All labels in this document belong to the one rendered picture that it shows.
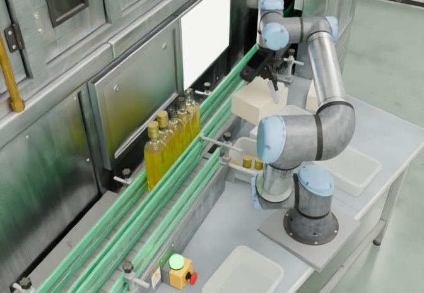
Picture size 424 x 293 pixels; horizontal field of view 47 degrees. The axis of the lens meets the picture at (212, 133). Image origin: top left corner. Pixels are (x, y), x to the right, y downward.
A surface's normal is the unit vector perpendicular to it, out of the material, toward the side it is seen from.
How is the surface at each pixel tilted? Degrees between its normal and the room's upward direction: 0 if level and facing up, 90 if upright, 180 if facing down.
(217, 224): 0
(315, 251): 3
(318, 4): 90
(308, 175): 6
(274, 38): 90
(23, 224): 90
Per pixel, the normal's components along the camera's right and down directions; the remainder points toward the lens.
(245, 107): -0.68, 0.47
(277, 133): -0.07, -0.21
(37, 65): 0.89, 0.29
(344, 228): -0.04, -0.79
